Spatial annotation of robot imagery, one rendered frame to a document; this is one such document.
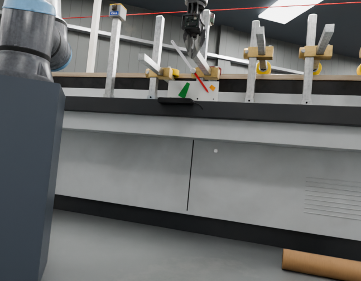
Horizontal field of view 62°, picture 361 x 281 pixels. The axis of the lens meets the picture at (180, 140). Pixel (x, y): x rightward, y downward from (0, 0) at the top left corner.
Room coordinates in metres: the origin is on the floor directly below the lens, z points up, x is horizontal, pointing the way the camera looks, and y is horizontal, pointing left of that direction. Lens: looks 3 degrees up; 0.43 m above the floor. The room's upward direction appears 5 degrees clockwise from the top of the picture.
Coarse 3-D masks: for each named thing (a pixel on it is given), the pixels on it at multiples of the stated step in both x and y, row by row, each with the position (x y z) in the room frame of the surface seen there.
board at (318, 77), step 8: (56, 72) 2.00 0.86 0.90; (64, 72) 1.98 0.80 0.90; (72, 72) 1.96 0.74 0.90; (80, 72) 1.94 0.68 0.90; (88, 72) 1.92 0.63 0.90; (96, 72) 1.91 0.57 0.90; (104, 72) 1.89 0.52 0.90; (320, 80) 1.52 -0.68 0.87; (328, 80) 1.51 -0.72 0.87; (336, 80) 1.50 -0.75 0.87; (344, 80) 1.49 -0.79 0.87; (352, 80) 1.47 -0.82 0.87; (360, 80) 1.46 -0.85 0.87
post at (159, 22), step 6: (156, 18) 1.57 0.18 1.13; (162, 18) 1.56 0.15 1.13; (156, 24) 1.57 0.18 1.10; (162, 24) 1.57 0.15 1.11; (156, 30) 1.56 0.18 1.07; (162, 30) 1.58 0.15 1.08; (156, 36) 1.56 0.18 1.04; (162, 36) 1.59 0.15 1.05; (156, 42) 1.56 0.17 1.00; (156, 48) 1.56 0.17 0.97; (156, 54) 1.56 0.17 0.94; (156, 60) 1.56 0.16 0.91; (150, 78) 1.57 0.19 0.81; (156, 78) 1.56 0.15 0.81; (150, 84) 1.57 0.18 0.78; (156, 84) 1.57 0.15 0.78; (150, 90) 1.56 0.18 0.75; (156, 90) 1.58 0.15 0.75
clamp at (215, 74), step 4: (196, 68) 1.49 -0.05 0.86; (212, 68) 1.46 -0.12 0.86; (216, 68) 1.46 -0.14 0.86; (196, 72) 1.49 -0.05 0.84; (200, 72) 1.48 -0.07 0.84; (212, 72) 1.46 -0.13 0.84; (216, 72) 1.46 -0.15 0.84; (192, 76) 1.50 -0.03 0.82; (200, 76) 1.48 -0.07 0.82; (204, 76) 1.47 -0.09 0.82; (208, 76) 1.47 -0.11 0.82; (212, 76) 1.46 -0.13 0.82; (216, 76) 1.46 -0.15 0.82
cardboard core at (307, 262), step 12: (288, 252) 1.25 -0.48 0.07; (300, 252) 1.25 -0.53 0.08; (288, 264) 1.23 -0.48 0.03; (300, 264) 1.22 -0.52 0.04; (312, 264) 1.21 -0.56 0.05; (324, 264) 1.20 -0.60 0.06; (336, 264) 1.19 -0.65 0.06; (348, 264) 1.18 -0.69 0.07; (360, 264) 1.18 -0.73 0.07; (324, 276) 1.21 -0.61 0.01; (336, 276) 1.18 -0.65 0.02; (348, 276) 1.17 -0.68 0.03; (360, 276) 1.16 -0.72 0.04
